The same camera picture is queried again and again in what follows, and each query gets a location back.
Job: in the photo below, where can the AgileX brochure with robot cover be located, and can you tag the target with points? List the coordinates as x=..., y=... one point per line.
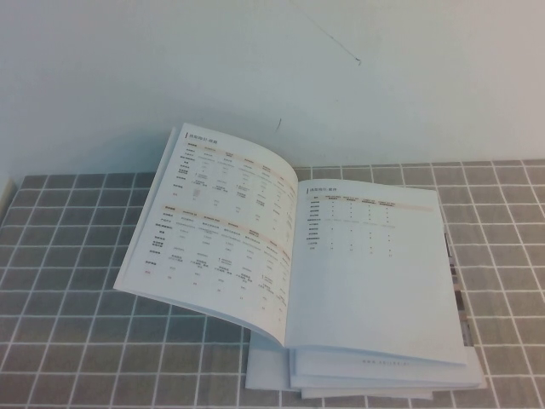
x=362, y=277
x=467, y=334

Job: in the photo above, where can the large white brochure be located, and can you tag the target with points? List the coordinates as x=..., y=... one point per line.
x=266, y=366

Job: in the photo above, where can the checked tablecloth with white grid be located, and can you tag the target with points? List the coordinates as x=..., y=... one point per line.
x=85, y=341

